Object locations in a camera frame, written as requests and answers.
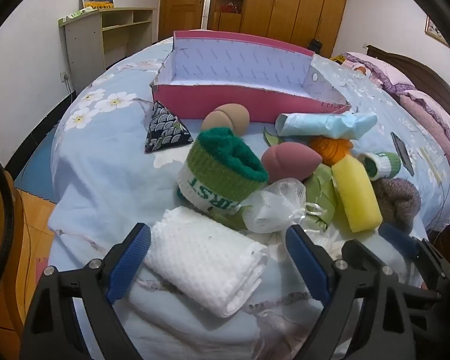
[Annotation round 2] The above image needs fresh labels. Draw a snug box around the large green white sock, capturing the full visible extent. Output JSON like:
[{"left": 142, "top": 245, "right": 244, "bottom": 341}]
[{"left": 177, "top": 127, "right": 269, "bottom": 214}]

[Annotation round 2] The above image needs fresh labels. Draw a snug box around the pink makeup sponge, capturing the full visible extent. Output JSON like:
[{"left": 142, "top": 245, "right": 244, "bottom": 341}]
[{"left": 261, "top": 143, "right": 323, "bottom": 184}]

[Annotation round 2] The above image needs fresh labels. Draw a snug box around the green satin ribbon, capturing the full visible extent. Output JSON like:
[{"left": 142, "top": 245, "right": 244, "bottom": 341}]
[{"left": 210, "top": 127, "right": 340, "bottom": 233}]

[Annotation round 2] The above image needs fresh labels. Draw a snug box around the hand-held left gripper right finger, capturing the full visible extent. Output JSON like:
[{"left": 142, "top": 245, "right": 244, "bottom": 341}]
[{"left": 285, "top": 224, "right": 432, "bottom": 360}]

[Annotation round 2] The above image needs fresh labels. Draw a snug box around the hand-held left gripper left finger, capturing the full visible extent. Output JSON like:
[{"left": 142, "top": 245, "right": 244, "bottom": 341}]
[{"left": 20, "top": 222, "right": 152, "bottom": 360}]

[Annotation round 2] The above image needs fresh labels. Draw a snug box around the light blue sock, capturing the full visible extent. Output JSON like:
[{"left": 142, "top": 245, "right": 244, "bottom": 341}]
[{"left": 275, "top": 112, "right": 377, "bottom": 139}]

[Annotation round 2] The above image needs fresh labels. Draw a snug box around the small green white sock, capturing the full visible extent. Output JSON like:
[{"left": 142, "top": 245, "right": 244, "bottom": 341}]
[{"left": 356, "top": 152, "right": 401, "bottom": 179}]

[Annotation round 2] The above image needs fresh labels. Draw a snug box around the purple frilled pillow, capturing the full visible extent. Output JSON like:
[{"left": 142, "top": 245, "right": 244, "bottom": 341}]
[
  {"left": 397, "top": 90, "right": 450, "bottom": 184},
  {"left": 344, "top": 52, "right": 417, "bottom": 95}
]

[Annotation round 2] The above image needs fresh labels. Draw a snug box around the black cable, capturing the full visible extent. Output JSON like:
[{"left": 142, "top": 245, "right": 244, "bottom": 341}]
[{"left": 0, "top": 139, "right": 16, "bottom": 289}]

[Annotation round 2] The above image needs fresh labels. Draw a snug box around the white strip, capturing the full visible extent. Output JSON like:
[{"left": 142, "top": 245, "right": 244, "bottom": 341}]
[{"left": 419, "top": 147, "right": 444, "bottom": 182}]

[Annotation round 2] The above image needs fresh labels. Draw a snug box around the dark wooden headboard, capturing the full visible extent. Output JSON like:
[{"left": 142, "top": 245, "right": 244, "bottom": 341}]
[{"left": 367, "top": 45, "right": 450, "bottom": 151}]

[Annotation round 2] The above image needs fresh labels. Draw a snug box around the orange cloth bundle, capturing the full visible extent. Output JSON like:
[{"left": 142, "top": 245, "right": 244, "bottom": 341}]
[{"left": 308, "top": 137, "right": 355, "bottom": 166}]

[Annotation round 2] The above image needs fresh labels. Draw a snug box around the yellow sponge block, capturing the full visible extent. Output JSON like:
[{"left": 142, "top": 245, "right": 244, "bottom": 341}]
[{"left": 331, "top": 156, "right": 383, "bottom": 234}]

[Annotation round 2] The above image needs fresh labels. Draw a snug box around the navy wave-pattern triangular pouch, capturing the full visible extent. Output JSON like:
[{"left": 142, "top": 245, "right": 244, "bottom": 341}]
[{"left": 144, "top": 100, "right": 194, "bottom": 154}]

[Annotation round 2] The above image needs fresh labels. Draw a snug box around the white mesh pouch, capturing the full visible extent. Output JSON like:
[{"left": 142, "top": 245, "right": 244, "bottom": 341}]
[{"left": 242, "top": 179, "right": 325, "bottom": 233}]

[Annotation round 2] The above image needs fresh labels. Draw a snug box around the beige shelf desk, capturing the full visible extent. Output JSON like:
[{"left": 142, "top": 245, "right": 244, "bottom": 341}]
[{"left": 58, "top": 7, "right": 156, "bottom": 91}]

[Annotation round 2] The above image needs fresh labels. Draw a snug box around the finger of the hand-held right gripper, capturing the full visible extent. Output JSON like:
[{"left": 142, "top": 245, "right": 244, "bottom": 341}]
[
  {"left": 340, "top": 239, "right": 385, "bottom": 271},
  {"left": 378, "top": 223, "right": 450, "bottom": 289}
]

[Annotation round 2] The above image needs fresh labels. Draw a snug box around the black smartphone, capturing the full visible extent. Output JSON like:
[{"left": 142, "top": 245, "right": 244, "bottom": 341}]
[{"left": 391, "top": 132, "right": 415, "bottom": 177}]

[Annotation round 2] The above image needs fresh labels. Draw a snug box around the cartoon print pillow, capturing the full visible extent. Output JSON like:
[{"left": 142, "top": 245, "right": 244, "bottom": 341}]
[{"left": 349, "top": 62, "right": 373, "bottom": 78}]

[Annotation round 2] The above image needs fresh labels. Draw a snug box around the framed wall picture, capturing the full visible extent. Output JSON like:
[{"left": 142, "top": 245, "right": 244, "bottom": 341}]
[{"left": 424, "top": 15, "right": 450, "bottom": 47}]

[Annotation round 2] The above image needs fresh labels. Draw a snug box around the brown fuzzy cloth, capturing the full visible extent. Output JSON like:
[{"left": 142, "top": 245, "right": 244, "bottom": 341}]
[{"left": 371, "top": 178, "right": 422, "bottom": 233}]

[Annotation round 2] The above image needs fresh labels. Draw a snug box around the pink cardboard box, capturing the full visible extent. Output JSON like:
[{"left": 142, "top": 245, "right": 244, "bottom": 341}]
[{"left": 150, "top": 30, "right": 352, "bottom": 122}]

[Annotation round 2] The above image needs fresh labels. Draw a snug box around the blue foam floor mat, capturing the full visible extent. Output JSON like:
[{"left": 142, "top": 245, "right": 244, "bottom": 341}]
[{"left": 14, "top": 135, "right": 65, "bottom": 204}]

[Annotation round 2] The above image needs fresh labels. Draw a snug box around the beige makeup sponge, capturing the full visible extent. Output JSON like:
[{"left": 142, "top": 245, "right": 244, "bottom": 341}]
[{"left": 201, "top": 104, "right": 250, "bottom": 137}]

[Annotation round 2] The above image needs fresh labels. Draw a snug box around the green white packet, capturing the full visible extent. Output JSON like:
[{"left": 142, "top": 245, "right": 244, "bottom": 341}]
[{"left": 62, "top": 7, "right": 98, "bottom": 22}]

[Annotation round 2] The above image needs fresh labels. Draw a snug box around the wooden door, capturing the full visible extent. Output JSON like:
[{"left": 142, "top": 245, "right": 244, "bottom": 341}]
[{"left": 158, "top": 0, "right": 209, "bottom": 42}]

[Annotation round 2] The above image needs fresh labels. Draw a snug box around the wooden wardrobe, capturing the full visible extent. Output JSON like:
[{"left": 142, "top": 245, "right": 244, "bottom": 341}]
[{"left": 206, "top": 0, "right": 351, "bottom": 59}]

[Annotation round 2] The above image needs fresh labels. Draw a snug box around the white waffle towel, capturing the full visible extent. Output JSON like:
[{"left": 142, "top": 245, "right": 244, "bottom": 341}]
[{"left": 142, "top": 206, "right": 271, "bottom": 317}]

